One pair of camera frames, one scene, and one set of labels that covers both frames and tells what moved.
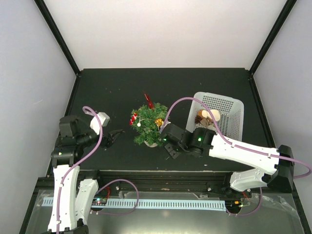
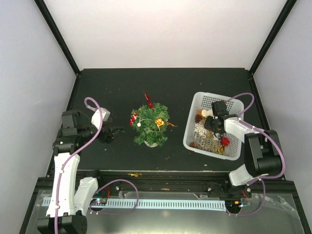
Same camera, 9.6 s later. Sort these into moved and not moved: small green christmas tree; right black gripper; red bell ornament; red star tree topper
Moved: right black gripper
Not moved: red bell ornament; red star tree topper; small green christmas tree
